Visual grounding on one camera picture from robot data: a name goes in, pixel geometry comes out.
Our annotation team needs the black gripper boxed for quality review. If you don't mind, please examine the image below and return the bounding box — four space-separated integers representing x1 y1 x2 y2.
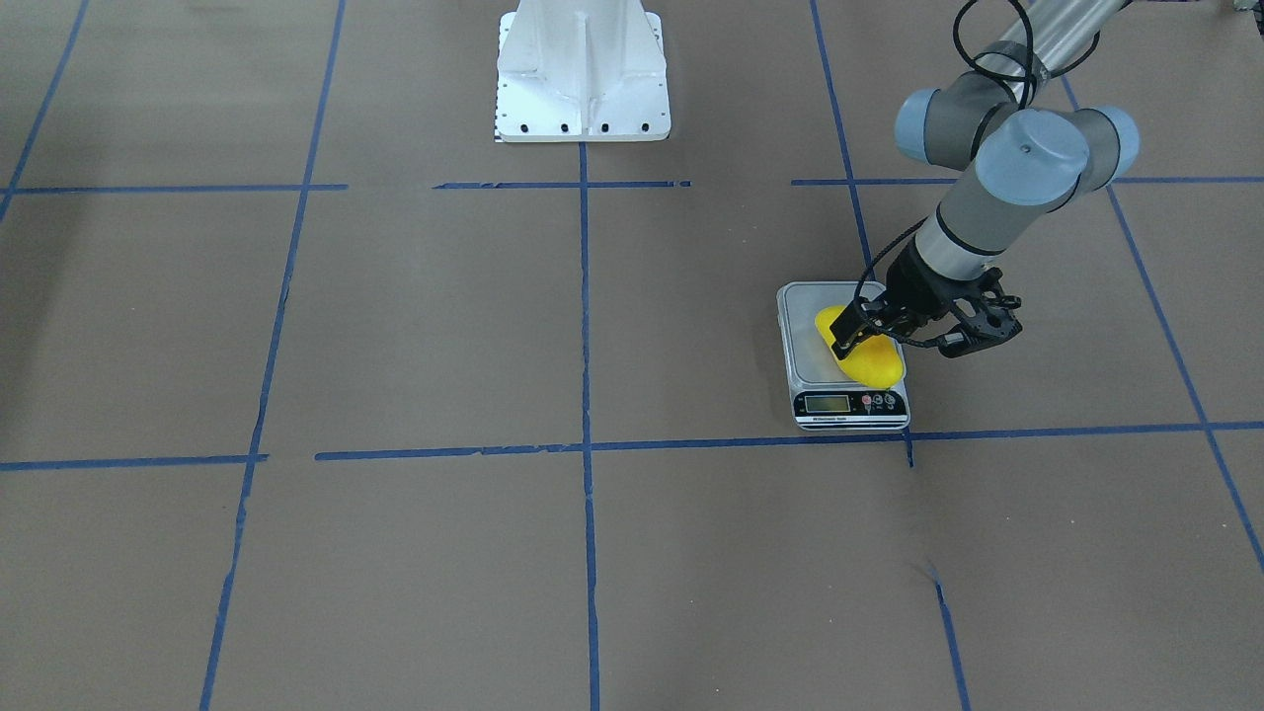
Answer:
829 243 952 361

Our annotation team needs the yellow mango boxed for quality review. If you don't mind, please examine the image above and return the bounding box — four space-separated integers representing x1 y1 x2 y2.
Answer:
814 305 905 390

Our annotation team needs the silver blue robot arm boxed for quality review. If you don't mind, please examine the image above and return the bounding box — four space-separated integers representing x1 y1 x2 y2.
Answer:
819 1 1141 366

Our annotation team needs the digital kitchen scale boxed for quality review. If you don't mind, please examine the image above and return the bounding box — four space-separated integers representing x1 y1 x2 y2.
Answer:
776 280 910 433

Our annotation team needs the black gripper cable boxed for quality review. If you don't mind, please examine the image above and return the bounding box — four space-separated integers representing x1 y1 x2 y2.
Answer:
851 0 1038 349

